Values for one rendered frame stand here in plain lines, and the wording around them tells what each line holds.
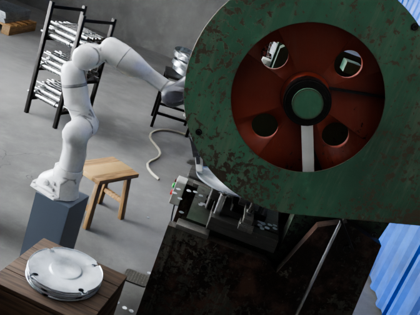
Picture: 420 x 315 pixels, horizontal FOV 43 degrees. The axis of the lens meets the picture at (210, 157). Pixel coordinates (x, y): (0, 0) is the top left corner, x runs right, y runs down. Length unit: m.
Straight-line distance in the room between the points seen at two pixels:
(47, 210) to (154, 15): 6.78
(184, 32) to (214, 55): 7.20
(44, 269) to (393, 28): 1.50
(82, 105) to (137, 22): 6.79
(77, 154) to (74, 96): 0.26
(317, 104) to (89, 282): 1.09
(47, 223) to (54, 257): 0.36
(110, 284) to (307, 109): 1.07
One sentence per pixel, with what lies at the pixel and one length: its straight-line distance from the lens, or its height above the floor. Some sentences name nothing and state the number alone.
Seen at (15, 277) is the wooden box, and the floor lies 0.35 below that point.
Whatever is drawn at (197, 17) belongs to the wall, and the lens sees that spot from 8.93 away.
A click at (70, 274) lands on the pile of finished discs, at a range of 2.17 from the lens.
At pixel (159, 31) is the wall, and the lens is 9.06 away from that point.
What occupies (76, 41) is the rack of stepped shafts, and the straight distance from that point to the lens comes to 4.37.
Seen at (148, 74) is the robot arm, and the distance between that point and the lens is 2.39.
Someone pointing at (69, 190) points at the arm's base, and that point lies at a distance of 2.52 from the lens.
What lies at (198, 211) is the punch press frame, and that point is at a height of 0.64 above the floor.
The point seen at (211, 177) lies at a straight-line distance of 2.38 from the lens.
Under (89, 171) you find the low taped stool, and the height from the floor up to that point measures 0.33.
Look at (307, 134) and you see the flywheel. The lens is 1.86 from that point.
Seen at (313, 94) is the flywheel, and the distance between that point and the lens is 1.74.
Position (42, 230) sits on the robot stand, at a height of 0.28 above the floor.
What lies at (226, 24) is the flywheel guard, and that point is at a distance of 1.78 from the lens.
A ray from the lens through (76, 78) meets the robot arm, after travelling 2.37.
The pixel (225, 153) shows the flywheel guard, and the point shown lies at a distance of 1.86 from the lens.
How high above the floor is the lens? 1.63
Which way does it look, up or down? 19 degrees down
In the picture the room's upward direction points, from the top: 20 degrees clockwise
